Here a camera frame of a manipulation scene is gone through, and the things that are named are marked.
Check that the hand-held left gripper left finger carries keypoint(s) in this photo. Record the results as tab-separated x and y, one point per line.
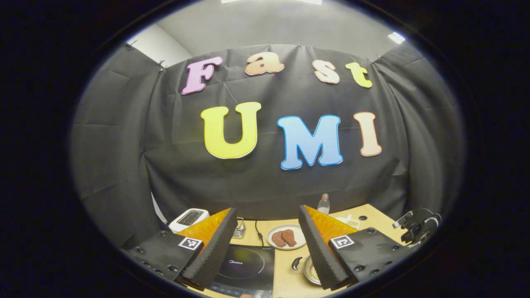
212	257

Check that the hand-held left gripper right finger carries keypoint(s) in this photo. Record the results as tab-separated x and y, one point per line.
321	256

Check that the black induction cooktop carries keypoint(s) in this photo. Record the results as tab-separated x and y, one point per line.
252	269

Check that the pile of soybeans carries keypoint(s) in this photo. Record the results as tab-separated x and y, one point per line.
314	274

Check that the white plate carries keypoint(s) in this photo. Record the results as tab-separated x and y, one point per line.
300	236

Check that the brown meat piece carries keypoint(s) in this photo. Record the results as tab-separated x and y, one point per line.
278	239
290	237

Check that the small white dish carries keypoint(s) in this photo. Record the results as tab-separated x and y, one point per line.
350	222

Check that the white toaster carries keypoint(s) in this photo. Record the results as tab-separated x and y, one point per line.
182	223

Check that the clear plastic water bottle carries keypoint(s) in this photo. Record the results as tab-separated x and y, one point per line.
323	205

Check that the black backdrop cloth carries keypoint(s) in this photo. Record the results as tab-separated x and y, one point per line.
165	145

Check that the small ceiling light panel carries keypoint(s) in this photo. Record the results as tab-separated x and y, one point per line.
396	38

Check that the large ceiling light panel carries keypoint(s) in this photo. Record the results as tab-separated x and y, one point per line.
269	1

